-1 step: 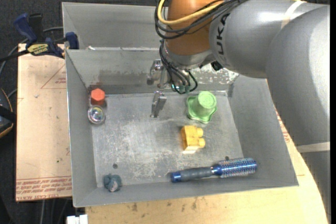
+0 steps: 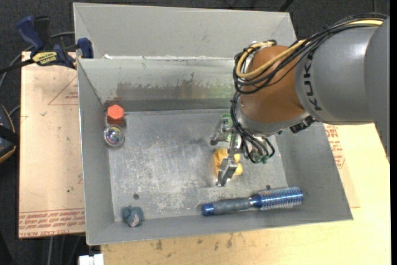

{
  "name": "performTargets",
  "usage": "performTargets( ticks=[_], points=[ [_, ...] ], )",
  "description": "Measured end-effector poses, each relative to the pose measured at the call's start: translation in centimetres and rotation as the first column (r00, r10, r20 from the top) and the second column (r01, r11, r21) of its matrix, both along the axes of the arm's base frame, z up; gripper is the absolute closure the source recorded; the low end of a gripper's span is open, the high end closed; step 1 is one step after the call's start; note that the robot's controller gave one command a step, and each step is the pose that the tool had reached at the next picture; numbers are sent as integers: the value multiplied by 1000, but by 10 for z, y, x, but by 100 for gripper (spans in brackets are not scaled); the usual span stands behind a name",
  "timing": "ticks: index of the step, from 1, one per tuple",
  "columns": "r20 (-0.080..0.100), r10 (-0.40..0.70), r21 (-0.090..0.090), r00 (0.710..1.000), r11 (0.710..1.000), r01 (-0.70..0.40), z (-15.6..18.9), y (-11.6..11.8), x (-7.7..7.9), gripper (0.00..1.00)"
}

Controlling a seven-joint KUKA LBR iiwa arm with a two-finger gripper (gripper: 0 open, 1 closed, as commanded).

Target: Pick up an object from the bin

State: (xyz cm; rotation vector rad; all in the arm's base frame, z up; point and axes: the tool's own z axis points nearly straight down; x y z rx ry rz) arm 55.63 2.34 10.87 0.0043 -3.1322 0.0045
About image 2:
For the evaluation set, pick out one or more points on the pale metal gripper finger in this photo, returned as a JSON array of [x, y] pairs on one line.
[[225, 172], [221, 133]]

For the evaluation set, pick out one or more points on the yellow toy food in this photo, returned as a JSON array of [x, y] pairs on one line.
[[217, 161]]

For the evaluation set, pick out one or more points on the blue round hairbrush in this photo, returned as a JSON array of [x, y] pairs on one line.
[[273, 197]]

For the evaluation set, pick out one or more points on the grey metal bin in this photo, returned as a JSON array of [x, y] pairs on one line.
[[167, 164]]

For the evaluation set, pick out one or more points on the grey-blue small soft toy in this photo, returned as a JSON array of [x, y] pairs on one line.
[[132, 216]]

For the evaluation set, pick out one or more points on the orange-red hexagonal block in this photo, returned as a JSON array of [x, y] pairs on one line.
[[115, 114]]

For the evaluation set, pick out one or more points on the black cylinder on white bracket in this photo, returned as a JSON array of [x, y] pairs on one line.
[[300, 127]]

